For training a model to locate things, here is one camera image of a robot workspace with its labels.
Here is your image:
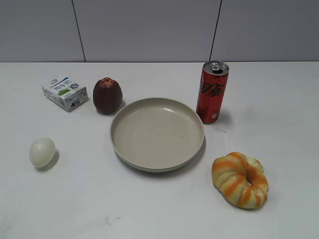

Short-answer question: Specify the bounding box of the orange striped bread ring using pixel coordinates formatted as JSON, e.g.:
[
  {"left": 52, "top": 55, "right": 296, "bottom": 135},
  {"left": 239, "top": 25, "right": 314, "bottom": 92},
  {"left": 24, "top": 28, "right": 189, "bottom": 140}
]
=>
[{"left": 211, "top": 151, "right": 269, "bottom": 210}]

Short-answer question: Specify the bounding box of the dark red apple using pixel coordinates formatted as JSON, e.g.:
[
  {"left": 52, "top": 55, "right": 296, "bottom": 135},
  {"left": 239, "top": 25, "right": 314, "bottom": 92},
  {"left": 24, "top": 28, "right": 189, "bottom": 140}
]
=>
[{"left": 93, "top": 77, "right": 123, "bottom": 115}]

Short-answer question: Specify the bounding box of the beige round plate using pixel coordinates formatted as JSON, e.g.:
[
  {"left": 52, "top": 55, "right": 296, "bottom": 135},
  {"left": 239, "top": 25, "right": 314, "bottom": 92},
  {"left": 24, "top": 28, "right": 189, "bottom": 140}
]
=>
[{"left": 109, "top": 98, "right": 205, "bottom": 173}]

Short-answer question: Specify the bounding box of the small white milk carton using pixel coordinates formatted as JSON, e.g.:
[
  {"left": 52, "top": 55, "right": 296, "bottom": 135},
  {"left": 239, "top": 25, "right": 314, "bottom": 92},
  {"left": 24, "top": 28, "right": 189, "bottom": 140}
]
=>
[{"left": 41, "top": 76, "right": 88, "bottom": 112}]

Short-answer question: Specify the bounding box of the red cola can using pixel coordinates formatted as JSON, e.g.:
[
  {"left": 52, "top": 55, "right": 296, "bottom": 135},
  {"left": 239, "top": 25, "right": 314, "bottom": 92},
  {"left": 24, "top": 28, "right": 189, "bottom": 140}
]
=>
[{"left": 196, "top": 60, "right": 229, "bottom": 124}]

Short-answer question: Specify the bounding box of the white egg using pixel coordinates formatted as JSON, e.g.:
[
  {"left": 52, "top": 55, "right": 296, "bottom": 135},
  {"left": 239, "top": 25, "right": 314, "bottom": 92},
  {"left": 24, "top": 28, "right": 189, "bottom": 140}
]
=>
[{"left": 29, "top": 137, "right": 56, "bottom": 168}]

